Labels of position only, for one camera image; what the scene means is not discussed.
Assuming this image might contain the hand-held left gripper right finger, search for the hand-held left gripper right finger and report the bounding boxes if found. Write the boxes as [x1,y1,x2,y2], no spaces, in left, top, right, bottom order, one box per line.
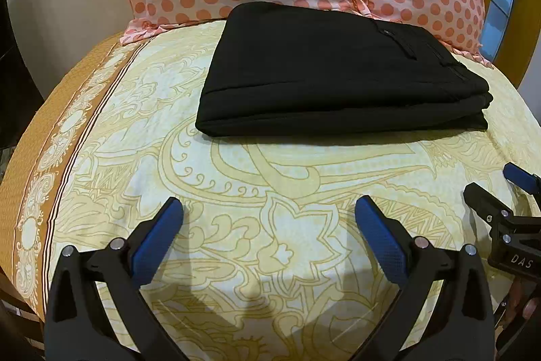
[354,195,496,361]

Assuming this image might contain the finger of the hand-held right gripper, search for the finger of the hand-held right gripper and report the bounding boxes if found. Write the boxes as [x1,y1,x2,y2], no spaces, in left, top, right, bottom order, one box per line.
[503,162,541,198]
[463,182,517,228]

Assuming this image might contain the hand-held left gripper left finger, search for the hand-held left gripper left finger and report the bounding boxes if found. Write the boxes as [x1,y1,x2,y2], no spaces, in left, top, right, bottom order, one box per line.
[44,197,187,361]

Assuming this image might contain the black pants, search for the black pants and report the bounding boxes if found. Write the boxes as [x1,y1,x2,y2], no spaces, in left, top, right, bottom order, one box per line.
[195,2,494,138]

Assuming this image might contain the person's right hand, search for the person's right hand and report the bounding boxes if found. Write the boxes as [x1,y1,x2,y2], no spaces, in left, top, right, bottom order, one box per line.
[494,274,541,347]

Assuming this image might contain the yellow patterned bed sheet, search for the yellow patterned bed sheet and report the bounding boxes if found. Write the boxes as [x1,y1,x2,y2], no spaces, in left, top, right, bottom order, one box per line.
[0,18,541,361]

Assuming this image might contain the wooden chair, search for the wooden chair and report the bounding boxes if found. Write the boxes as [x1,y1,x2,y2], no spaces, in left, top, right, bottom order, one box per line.
[0,272,45,349]

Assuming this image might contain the wooden window frame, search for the wooden window frame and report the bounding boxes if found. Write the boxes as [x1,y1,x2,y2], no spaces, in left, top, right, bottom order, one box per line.
[482,0,541,92]

